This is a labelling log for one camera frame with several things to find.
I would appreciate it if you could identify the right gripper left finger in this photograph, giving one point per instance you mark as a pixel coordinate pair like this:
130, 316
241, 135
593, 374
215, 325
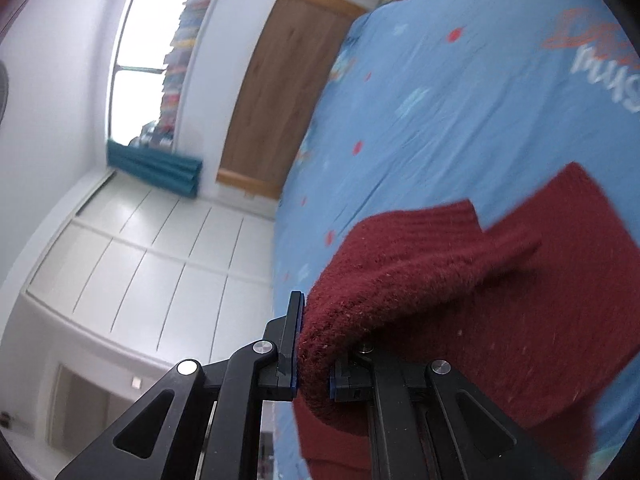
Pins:
200, 421

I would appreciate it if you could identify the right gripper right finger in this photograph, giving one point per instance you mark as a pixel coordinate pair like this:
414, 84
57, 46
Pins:
429, 422

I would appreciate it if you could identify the dark red knit sweater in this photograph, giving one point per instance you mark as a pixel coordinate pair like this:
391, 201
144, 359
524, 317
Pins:
540, 311

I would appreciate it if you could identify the white wardrobe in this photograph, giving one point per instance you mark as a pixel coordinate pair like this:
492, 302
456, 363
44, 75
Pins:
120, 265

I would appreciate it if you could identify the teal curtain left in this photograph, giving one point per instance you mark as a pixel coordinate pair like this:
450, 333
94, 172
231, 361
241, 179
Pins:
173, 173

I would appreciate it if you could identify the blue dinosaur print bedsheet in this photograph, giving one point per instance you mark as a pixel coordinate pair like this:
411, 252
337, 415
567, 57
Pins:
432, 101

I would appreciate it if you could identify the wooden headboard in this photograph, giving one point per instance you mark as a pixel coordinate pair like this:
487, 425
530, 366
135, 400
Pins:
288, 70

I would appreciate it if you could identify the row of books on shelf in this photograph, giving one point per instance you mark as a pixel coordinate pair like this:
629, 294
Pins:
177, 63

